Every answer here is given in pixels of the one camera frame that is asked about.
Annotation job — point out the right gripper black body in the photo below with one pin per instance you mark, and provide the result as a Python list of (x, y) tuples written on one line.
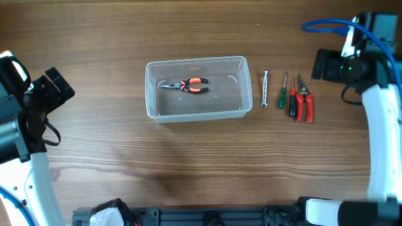
[(336, 68)]

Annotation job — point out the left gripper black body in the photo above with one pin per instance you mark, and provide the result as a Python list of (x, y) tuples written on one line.
[(44, 96)]

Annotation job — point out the red handled cutting pliers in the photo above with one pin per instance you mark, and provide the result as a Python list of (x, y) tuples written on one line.
[(304, 97)]

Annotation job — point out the orange black needle-nose pliers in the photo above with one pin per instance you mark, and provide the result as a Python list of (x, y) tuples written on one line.
[(185, 86)]

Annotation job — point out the clear plastic container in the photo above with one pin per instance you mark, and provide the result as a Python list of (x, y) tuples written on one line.
[(230, 92)]

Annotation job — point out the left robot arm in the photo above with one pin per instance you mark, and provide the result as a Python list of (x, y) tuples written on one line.
[(26, 186)]

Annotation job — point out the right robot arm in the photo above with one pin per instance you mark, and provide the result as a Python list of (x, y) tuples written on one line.
[(374, 31)]

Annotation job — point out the red and black screwdriver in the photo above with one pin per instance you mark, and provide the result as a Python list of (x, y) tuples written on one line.
[(292, 102)]

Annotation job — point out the small silver wrench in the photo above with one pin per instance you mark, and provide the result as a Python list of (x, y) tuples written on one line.
[(265, 86)]

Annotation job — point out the green handled screwdriver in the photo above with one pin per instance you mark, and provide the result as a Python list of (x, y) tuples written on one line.
[(282, 100)]

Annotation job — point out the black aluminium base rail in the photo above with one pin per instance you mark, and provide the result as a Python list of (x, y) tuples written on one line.
[(257, 216)]

